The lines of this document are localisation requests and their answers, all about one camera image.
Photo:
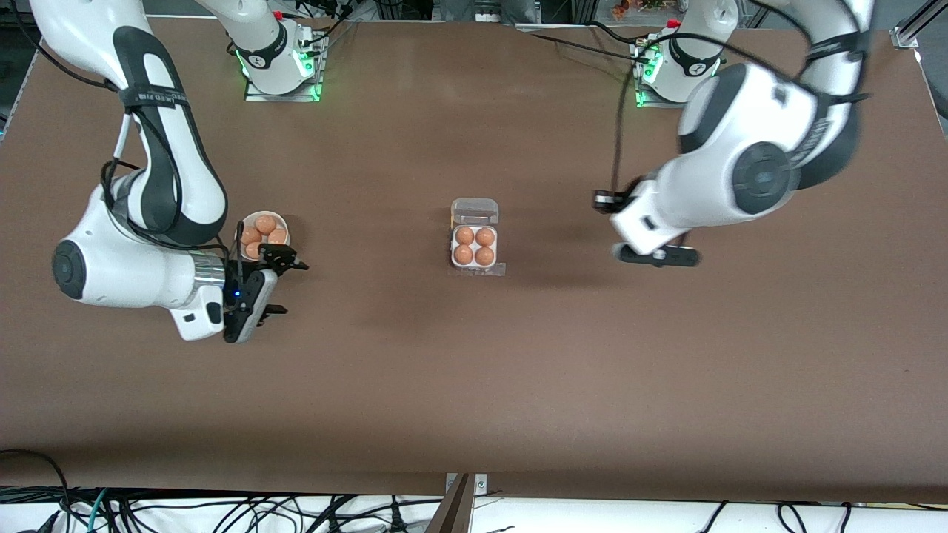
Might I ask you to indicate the brown egg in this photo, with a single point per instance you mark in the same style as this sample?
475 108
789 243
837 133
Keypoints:
265 223
464 236
253 250
464 255
484 256
277 236
251 235
485 237

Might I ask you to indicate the colourful small background items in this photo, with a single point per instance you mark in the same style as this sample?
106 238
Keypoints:
626 7

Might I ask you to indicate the dark camera stand pole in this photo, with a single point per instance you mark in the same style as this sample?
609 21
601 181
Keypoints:
452 514

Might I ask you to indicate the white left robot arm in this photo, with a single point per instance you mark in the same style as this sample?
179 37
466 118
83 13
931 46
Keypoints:
755 141

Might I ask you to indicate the metal table edge bracket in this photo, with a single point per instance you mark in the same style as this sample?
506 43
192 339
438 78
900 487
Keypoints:
481 485

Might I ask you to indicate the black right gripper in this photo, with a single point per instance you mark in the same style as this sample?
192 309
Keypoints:
261 259

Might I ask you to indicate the aluminium frame profile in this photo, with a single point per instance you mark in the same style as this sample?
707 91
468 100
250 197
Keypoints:
907 35

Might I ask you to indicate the clear plastic egg carton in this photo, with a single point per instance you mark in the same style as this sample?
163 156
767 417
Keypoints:
474 211

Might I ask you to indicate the aluminium table frame rail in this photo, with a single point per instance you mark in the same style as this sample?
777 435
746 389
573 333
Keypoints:
20 95

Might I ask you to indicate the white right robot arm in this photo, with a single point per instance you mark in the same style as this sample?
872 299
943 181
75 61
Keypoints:
126 274

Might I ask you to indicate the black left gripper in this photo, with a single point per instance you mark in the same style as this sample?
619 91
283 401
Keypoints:
622 203

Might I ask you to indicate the white round bowl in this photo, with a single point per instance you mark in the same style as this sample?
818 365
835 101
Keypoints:
250 218

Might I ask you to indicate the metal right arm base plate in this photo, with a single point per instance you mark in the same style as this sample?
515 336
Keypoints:
259 96

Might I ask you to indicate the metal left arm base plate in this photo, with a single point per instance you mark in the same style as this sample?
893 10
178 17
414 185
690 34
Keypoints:
648 102

